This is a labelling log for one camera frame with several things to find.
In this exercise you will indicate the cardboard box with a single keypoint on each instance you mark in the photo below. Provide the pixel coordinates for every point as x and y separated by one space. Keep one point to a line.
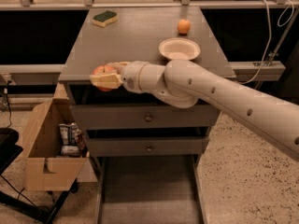
46 168

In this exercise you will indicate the open bottom drawer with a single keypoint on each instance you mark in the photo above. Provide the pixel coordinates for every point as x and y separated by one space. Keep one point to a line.
149 190

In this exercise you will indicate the top grey drawer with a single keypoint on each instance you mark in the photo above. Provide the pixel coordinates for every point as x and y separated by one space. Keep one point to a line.
112 117

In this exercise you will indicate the orange fruit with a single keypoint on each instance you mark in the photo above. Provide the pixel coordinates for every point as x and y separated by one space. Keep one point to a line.
184 26

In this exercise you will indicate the grey drawer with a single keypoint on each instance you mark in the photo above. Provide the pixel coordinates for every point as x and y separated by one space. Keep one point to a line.
115 147
112 117

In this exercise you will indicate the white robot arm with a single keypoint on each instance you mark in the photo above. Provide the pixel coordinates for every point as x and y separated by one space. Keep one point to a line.
181 83

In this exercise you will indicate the green yellow sponge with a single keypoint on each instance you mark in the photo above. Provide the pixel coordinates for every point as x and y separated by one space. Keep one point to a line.
105 18

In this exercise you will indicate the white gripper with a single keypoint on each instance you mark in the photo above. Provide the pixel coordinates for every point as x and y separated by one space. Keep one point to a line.
131 76

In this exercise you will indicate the red apple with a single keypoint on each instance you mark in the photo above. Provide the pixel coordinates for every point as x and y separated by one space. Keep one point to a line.
104 69

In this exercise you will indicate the middle grey drawer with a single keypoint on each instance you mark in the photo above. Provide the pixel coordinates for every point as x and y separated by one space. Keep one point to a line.
115 147

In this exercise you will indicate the snack packets in box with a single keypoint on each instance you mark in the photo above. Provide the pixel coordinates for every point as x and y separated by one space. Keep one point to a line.
72 137

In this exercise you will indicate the white paper bowl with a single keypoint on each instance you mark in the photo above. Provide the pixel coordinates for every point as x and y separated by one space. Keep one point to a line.
179 49

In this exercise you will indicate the grey drawer cabinet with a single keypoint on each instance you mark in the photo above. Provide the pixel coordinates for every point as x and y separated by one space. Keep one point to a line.
136 36

